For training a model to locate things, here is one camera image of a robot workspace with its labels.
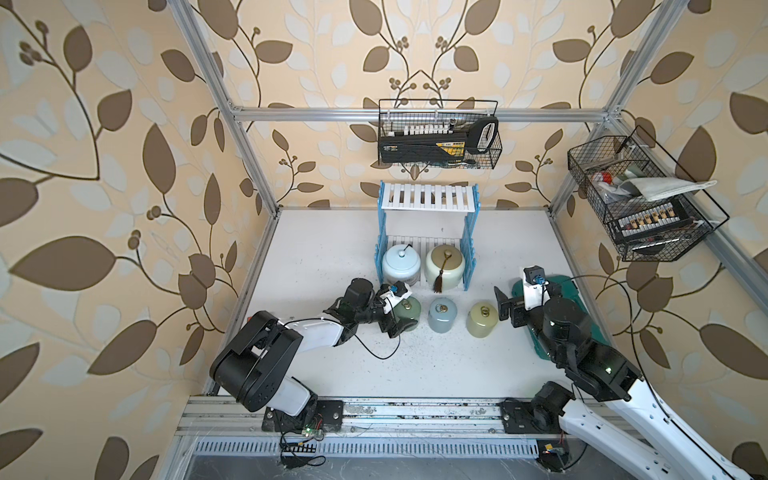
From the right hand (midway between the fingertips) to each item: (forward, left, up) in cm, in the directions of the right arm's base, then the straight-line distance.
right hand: (516, 284), depth 71 cm
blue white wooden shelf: (+44, +17, -21) cm, 52 cm away
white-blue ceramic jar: (+15, +27, -11) cm, 33 cm away
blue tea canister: (+1, +16, -17) cm, 23 cm away
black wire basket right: (+32, -31, +9) cm, 46 cm away
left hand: (+3, +25, -16) cm, 30 cm away
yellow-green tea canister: (-1, +5, -16) cm, 17 cm away
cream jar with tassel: (+14, +14, -12) cm, 23 cm away
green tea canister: (+3, +26, -16) cm, 30 cm away
